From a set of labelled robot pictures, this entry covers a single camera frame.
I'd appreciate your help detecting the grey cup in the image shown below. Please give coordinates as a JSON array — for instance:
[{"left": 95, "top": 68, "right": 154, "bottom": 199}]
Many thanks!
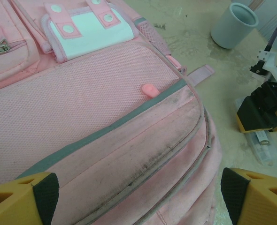
[{"left": 210, "top": 2, "right": 260, "bottom": 50}]

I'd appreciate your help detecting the pink school backpack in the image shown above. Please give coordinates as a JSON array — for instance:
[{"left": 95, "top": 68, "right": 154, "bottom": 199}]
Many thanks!
[{"left": 0, "top": 0, "right": 223, "bottom": 225}]

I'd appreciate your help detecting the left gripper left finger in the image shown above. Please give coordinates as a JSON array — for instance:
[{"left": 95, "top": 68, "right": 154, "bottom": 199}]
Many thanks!
[{"left": 0, "top": 172, "right": 60, "bottom": 225}]

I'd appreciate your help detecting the clear plastic case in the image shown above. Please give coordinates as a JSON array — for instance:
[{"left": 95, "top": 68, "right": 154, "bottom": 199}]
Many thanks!
[{"left": 234, "top": 97, "right": 277, "bottom": 167}]

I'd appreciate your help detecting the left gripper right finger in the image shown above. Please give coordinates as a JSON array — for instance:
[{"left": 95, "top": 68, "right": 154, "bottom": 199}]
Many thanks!
[{"left": 220, "top": 167, "right": 277, "bottom": 225}]

